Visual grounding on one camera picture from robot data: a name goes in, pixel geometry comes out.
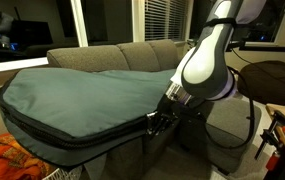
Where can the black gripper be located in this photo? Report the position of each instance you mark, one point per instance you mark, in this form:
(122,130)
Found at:
(167,112)

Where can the green zip bag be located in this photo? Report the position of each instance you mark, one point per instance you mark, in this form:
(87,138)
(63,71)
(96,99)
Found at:
(68,117)

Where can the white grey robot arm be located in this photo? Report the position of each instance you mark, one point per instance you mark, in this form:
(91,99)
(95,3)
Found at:
(202,72)

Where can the dark brown bean bag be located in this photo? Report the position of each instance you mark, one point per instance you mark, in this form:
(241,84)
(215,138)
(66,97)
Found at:
(265,81)

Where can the grey fabric sofa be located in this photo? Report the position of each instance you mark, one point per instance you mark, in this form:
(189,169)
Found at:
(160,158)

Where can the wooden table with clamps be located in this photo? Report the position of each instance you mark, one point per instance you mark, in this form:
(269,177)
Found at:
(275,136)

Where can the orange patterned cloth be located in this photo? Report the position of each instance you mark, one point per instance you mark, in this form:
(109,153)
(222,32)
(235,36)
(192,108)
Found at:
(18,164)

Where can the white wire basket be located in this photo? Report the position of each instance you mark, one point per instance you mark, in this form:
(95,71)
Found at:
(60,174)

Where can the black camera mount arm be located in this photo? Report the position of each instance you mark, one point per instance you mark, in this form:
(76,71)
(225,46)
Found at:
(243,47)

